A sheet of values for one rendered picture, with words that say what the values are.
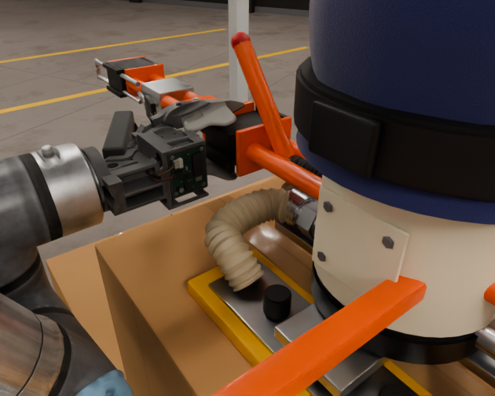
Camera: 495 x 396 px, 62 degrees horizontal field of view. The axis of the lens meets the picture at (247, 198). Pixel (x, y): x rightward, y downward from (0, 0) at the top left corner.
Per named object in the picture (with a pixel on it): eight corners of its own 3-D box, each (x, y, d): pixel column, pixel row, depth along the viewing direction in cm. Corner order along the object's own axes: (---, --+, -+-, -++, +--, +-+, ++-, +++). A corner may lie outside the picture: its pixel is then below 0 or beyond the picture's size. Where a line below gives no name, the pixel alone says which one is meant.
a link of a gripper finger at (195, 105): (216, 126, 52) (159, 161, 49) (209, 121, 53) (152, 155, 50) (206, 93, 49) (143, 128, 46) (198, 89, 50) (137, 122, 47)
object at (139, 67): (166, 90, 78) (163, 64, 75) (130, 98, 74) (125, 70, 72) (147, 80, 84) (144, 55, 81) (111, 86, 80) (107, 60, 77)
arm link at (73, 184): (45, 212, 47) (20, 133, 42) (88, 198, 49) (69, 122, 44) (69, 253, 41) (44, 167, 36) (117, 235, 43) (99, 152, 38)
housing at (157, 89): (197, 112, 69) (196, 86, 67) (160, 121, 66) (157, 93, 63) (177, 101, 74) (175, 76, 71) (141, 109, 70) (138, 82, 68)
